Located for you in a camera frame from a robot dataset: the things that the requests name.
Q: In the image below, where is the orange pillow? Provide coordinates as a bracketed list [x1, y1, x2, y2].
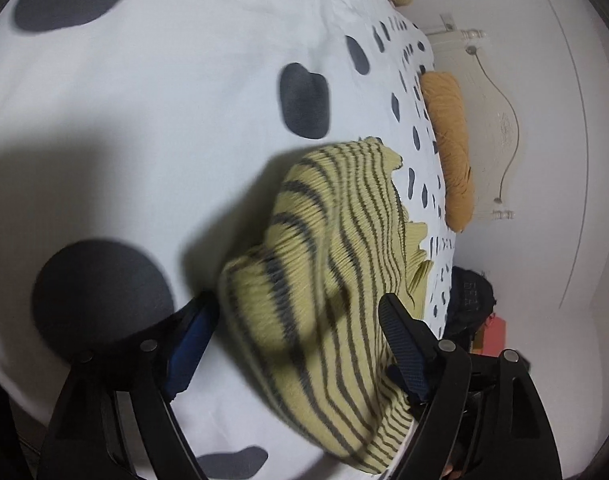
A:
[419, 72, 477, 233]

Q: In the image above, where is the yellow striped knit sweater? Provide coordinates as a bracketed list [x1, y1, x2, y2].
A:
[217, 136, 431, 476]

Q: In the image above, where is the black backpack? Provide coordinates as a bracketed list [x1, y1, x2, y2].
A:
[443, 266, 497, 342]

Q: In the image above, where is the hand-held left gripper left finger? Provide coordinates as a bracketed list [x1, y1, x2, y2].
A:
[37, 289, 221, 480]

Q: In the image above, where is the white polka dot blanket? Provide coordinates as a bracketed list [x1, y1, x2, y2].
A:
[0, 0, 458, 480]

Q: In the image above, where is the white bed headboard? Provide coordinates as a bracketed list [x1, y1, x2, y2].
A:
[427, 27, 521, 222]

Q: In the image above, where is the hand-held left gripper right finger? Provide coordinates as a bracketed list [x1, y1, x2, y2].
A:
[377, 293, 564, 480]

